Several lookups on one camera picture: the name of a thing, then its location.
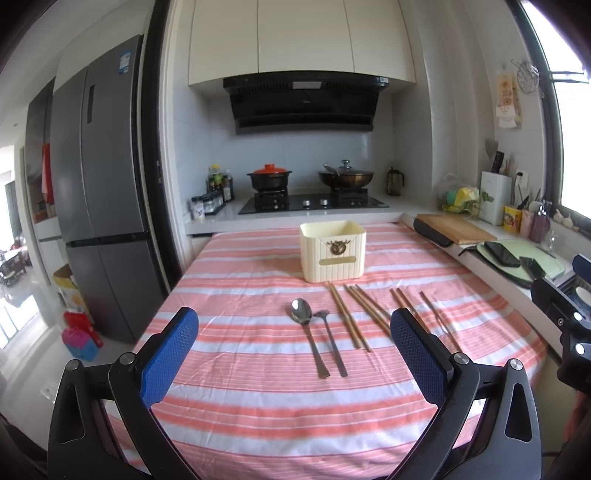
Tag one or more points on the white blue bowl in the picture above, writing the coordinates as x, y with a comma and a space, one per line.
583, 295

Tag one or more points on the wooden chopstick five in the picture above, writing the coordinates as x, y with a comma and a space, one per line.
401, 302

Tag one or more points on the black range hood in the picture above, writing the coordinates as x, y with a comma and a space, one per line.
304, 100

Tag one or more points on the cardboard box on floor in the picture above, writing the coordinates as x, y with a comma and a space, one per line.
67, 287

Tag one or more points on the grey refrigerator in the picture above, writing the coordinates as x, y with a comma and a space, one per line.
95, 173

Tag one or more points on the black wok with lid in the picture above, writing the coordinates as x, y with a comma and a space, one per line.
345, 177

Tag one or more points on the yellow seasoning box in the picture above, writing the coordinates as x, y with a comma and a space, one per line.
512, 217

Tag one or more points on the yellow green plastic bag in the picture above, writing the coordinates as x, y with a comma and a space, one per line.
457, 197

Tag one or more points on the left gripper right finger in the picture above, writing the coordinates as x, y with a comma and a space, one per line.
486, 424

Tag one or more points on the black smartphone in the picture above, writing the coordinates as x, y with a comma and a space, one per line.
502, 255
532, 268

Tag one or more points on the wooden chopstick one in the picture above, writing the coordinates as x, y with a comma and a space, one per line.
344, 318

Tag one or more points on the wooden chopstick four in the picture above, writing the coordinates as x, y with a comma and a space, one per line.
377, 307

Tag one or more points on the black pot red lid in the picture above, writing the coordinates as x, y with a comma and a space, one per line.
269, 178

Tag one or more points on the white upper cabinets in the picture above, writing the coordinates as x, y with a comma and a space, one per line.
230, 38

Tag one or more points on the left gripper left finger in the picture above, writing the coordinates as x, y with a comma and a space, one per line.
82, 443

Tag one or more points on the white spice jar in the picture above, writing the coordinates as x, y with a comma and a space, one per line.
197, 209

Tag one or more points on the small steel spoon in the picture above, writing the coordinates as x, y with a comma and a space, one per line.
323, 314

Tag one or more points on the pink striped tablecloth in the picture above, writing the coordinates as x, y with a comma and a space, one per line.
247, 402

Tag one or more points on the black gas stove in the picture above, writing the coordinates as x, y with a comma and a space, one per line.
282, 201

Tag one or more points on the cream utensil holder box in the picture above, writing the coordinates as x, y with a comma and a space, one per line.
332, 251

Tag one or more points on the wooden cutting board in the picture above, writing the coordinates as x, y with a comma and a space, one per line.
448, 229

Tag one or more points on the wooden chopstick seven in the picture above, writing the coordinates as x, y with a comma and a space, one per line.
441, 321

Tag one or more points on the wooden chopstick two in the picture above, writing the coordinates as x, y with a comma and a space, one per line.
362, 338

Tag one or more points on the white knife block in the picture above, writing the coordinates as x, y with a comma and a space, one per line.
495, 194

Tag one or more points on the purple soap bottle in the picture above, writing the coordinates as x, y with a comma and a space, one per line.
541, 220

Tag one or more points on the wire trivet on wall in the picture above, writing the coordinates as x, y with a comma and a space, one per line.
528, 77

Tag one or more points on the dark glass kettle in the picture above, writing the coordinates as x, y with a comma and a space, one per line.
395, 182

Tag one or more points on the wooden chopstick three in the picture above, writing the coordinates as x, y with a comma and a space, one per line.
369, 309

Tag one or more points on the wooden chopstick six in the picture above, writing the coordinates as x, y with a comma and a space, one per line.
420, 321

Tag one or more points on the large steel spoon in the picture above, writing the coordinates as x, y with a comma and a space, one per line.
300, 311

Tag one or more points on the condiment bottles rack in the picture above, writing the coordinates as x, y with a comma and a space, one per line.
219, 189

